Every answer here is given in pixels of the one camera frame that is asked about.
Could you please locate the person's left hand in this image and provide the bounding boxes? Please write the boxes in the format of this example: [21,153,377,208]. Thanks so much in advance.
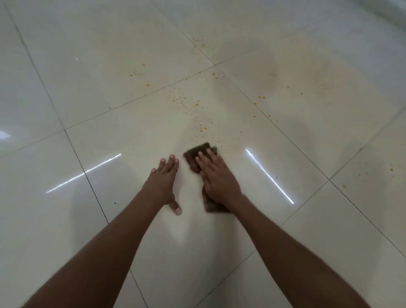
[140,154,182,216]

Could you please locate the person's right hand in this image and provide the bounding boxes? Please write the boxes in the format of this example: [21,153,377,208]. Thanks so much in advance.
[194,149,248,212]

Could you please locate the brown cleaning cloth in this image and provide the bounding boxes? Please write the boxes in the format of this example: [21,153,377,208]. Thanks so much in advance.
[183,143,232,214]

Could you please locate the person's right forearm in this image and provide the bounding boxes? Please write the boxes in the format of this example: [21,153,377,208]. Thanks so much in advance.
[227,194,372,308]

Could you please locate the person's left forearm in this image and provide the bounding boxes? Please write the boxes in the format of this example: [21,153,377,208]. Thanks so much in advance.
[21,188,176,308]

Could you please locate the scattered orange crumbs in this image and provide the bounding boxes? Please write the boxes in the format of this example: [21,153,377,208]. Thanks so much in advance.
[109,36,396,177]

